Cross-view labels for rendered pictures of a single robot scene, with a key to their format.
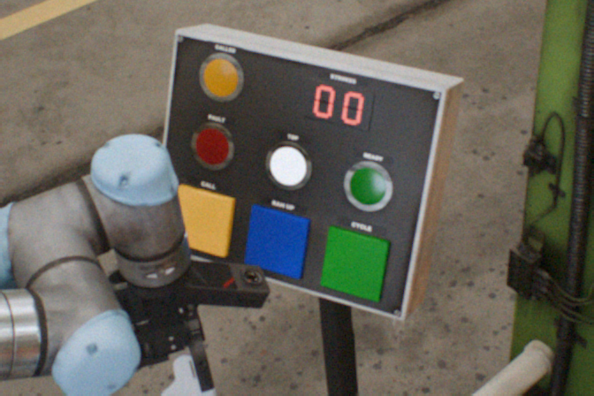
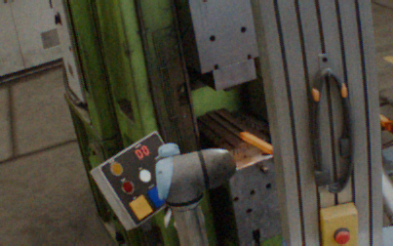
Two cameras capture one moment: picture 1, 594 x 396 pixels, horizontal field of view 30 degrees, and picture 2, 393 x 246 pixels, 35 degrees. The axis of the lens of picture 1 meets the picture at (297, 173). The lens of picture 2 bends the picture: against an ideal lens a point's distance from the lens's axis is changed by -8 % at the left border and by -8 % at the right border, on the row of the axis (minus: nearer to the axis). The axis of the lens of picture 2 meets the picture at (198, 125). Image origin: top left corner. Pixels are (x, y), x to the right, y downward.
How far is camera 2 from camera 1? 2.24 m
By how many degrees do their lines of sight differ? 62
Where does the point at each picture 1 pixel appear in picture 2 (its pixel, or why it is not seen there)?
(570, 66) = (152, 124)
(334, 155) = (150, 164)
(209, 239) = (146, 209)
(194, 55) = (106, 169)
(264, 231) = (154, 194)
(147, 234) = not seen: hidden behind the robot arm
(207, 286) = not seen: hidden behind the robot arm
